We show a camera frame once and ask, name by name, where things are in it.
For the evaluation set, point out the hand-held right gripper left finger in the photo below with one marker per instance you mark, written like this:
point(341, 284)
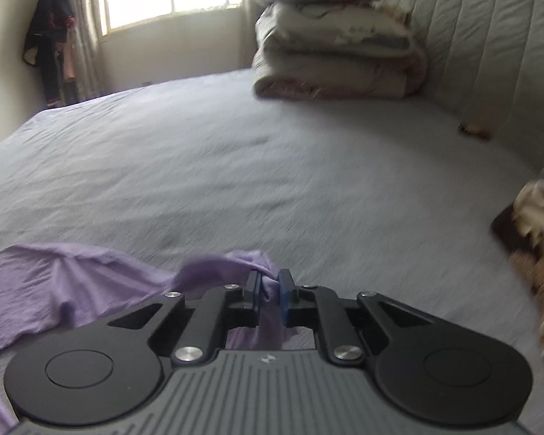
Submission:
point(255, 299)

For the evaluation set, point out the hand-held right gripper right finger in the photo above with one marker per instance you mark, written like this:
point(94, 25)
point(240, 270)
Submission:
point(283, 301)

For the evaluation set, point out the purple garment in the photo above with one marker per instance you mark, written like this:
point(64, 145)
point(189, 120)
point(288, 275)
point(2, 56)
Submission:
point(50, 281)

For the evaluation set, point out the brown and cream clothes pile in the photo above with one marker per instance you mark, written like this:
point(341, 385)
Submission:
point(535, 235)

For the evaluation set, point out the dark hanging clothes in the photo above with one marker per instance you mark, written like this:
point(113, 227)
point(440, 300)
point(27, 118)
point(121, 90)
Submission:
point(45, 31)

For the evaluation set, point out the grey fleece bed blanket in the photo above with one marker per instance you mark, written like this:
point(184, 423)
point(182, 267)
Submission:
point(254, 167)

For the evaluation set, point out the folded grey quilt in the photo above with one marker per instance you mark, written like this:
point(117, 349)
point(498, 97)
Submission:
point(335, 68)

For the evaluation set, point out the grey quilted headboard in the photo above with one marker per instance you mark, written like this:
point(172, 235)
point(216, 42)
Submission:
point(480, 54)

